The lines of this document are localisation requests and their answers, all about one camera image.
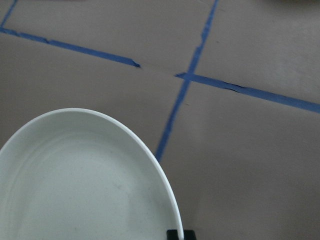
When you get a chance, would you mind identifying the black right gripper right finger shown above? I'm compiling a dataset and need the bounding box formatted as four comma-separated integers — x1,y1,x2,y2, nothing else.
183,229,197,240

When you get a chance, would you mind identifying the cream round plate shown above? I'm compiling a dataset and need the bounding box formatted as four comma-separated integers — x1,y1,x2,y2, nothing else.
0,108,185,240

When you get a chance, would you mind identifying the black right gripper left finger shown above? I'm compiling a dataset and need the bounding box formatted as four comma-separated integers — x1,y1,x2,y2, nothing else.
166,229,178,240

